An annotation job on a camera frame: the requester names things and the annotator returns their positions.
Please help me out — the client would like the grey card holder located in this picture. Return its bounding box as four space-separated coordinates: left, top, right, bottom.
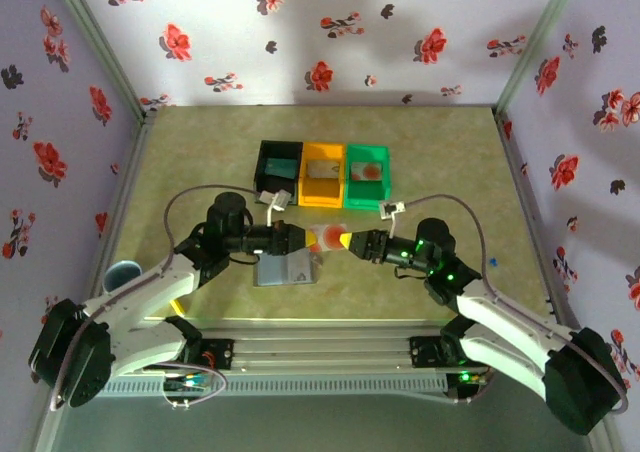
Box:
253 248 326 288

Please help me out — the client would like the beige card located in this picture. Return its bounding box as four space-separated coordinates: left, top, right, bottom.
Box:
305 160 339 180

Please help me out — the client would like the teal card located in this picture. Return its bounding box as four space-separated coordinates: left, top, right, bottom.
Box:
264 157 298 179

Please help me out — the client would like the green plastic bin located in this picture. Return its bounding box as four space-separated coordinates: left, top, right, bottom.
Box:
343 143 393 212

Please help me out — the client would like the yellow plastic bin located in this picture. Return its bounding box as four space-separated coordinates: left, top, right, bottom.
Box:
298 141 349 209

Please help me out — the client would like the black plastic bin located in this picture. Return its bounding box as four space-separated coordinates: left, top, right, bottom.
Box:
253 140 305 206

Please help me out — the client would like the blue mug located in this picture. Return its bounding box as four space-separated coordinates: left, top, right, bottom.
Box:
102 259 144 293

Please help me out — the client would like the left base circuit board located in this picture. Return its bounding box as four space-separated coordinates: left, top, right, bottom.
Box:
164 373 211 392

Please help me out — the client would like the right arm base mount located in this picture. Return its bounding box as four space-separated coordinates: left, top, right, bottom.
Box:
408 335 481 371

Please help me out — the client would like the aluminium table rail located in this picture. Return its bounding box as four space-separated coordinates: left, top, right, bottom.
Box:
99 321 596 373

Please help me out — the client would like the aluminium side rail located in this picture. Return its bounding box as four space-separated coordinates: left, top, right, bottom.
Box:
492 111 579 329
87 114 157 326

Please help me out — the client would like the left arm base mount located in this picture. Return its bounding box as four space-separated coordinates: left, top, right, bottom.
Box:
169 338 236 372

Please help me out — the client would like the left base cable loop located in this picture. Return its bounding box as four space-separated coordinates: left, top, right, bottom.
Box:
149 361 227 411

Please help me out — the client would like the grey slotted cable duct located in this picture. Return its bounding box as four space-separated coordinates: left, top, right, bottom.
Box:
97 374 449 398

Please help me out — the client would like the aluminium frame post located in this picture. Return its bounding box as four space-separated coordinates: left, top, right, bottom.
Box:
492 0 586 121
47 0 151 123

